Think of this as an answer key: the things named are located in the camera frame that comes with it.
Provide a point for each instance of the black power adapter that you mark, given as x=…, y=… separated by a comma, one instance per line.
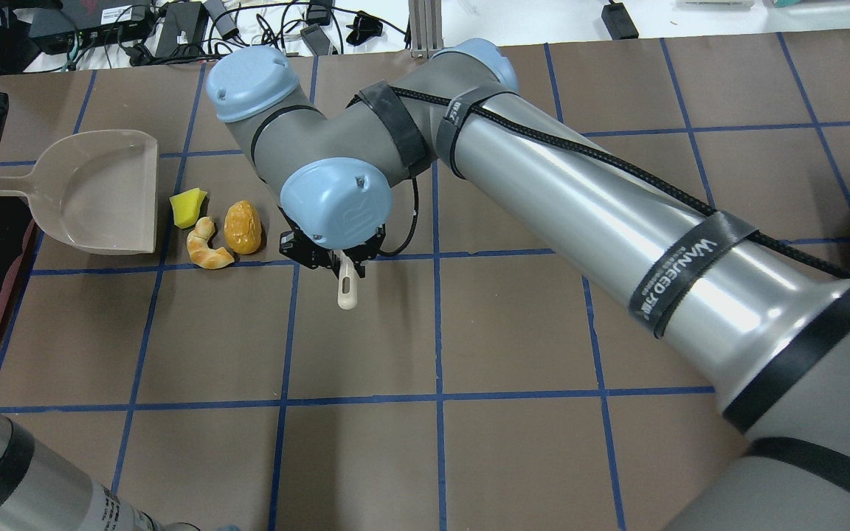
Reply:
x=618, y=21

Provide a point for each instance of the white brush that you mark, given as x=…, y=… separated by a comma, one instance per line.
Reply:
x=347, y=291

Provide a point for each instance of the yellow sponge piece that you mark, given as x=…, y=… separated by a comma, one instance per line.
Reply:
x=186, y=207

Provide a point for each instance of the white plastic dustpan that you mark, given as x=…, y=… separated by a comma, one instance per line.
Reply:
x=96, y=191

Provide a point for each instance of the aluminium frame post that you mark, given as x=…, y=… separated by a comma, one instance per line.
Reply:
x=425, y=28

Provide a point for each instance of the toy bread roll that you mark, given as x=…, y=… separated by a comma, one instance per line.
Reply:
x=243, y=230

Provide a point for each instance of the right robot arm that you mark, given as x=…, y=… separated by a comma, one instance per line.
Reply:
x=767, y=325

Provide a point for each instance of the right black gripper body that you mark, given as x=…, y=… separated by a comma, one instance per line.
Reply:
x=312, y=254

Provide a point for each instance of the toy croissant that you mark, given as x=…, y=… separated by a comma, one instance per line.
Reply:
x=199, y=249

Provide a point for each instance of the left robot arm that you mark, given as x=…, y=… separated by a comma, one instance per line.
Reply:
x=40, y=490

